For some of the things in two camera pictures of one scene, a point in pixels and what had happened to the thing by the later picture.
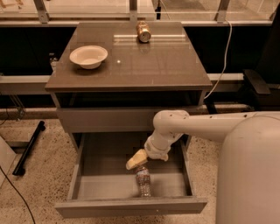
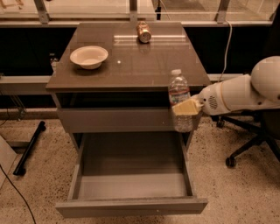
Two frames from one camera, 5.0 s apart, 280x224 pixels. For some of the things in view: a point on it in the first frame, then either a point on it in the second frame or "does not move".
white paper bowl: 89,57 does not move
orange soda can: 143,31 does not move
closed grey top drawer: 108,120 does not move
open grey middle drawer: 100,185 does not move
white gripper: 155,150 -> 210,101
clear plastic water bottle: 143,176 -> 178,94
